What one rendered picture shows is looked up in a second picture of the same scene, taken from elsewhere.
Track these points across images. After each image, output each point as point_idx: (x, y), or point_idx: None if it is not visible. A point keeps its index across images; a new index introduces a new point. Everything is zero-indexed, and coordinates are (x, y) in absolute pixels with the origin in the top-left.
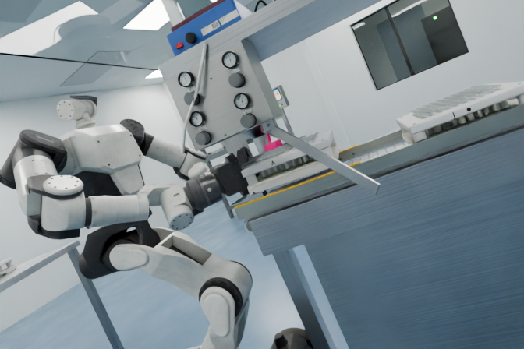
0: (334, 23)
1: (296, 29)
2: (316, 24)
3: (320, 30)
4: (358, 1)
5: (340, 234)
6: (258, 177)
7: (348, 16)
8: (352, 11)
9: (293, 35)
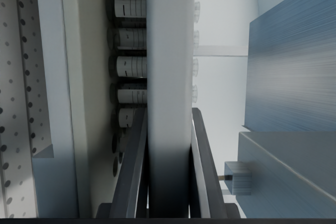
0: (288, 0)
1: (317, 64)
2: (299, 43)
3: None
4: (266, 55)
5: None
6: (90, 89)
7: (276, 7)
8: (272, 28)
9: (328, 40)
